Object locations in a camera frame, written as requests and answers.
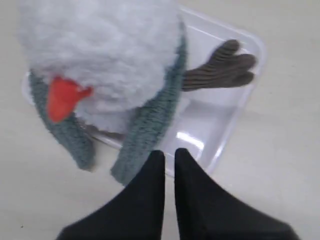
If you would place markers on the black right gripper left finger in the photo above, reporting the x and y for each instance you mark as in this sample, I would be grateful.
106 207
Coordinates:
136 213

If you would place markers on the green fuzzy knitted scarf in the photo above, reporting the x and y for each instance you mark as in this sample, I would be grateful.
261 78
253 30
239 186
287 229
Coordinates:
146 129

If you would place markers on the white rectangular plastic tray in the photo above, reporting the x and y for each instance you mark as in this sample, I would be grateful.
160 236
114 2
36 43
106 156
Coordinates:
200 123

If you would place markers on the white plush snowman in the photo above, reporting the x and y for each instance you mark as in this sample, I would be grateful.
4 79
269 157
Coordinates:
112 62

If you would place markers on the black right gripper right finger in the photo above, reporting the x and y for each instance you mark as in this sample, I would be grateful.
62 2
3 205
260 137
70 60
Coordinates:
205 211

